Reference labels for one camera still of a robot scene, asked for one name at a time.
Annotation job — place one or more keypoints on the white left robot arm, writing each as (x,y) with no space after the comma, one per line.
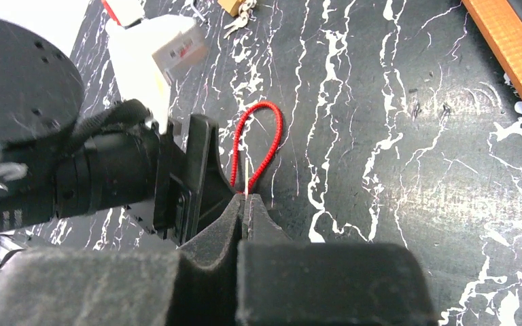
(55,164)

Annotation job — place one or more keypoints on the red cable padlock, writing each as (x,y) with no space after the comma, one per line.
(257,136)

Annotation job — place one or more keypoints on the orange wooden shelf rack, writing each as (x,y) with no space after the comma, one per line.
(501,26)

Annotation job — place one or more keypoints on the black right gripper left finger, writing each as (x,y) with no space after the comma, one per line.
(192,285)

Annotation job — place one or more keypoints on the brass padlock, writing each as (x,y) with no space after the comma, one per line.
(230,6)

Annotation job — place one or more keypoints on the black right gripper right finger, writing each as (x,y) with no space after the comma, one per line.
(283,282)

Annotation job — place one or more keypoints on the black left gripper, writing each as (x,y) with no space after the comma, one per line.
(191,188)

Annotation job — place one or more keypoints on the silver red-lock keys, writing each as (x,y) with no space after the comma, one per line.
(246,175)

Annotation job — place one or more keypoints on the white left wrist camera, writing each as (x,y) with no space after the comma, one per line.
(148,54)

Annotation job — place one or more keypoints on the silver brass-lock keys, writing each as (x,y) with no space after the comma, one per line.
(243,15)

